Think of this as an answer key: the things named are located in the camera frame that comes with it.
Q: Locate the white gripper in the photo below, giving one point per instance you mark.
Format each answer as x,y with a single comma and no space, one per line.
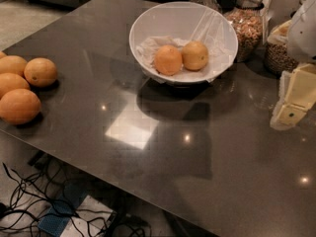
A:
303,35

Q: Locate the orange on table front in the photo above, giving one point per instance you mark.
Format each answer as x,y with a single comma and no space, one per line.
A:
19,106

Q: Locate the glass jar of nuts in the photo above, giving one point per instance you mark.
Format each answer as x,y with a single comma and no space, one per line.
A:
248,26

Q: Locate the white bowl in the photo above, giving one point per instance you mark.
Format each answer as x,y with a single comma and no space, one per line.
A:
182,20

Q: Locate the white paper towel in bowl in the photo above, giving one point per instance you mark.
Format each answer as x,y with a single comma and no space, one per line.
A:
219,59

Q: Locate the orange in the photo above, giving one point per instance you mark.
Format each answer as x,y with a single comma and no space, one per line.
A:
168,60
195,55
19,106
13,64
11,81
40,72
2,54

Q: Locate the blue power strip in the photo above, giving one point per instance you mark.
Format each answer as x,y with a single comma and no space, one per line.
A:
62,209

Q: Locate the glass jar of grains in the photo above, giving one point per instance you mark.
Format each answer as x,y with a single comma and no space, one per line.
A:
276,59

